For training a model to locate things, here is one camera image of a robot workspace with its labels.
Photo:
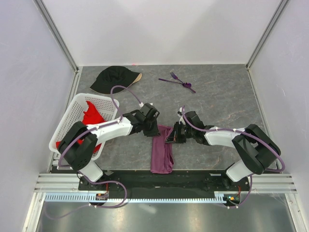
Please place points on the blue cable duct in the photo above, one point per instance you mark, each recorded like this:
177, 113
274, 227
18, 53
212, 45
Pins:
84, 197

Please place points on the purple spoon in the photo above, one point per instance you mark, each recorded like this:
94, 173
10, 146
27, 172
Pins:
184, 85

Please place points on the aluminium frame post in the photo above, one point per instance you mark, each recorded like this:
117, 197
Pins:
267, 32
56, 34

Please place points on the red cloth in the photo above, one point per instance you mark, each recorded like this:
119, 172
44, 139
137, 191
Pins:
91, 116

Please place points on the left aluminium frame post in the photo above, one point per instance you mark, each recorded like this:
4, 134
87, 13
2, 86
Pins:
56, 34

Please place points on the black bucket hat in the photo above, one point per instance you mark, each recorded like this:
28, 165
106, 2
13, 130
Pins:
115, 76

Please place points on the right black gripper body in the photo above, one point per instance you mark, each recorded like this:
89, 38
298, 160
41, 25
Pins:
181, 132

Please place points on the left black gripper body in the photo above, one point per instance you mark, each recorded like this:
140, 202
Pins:
150, 129

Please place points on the white plastic basket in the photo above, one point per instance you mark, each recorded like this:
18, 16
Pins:
75, 112

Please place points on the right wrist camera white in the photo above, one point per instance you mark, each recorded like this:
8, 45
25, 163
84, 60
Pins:
180, 114

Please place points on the purple cloth napkin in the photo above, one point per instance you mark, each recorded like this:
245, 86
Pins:
161, 157

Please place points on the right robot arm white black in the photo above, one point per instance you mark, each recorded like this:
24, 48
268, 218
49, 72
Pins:
256, 150

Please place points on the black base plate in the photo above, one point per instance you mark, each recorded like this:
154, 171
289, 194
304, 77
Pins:
178, 183

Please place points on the purple fork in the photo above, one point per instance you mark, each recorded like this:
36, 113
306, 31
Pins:
176, 78

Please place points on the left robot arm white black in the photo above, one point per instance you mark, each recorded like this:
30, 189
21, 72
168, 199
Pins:
79, 156

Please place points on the right aluminium frame post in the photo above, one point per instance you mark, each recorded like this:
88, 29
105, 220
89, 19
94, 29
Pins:
267, 32

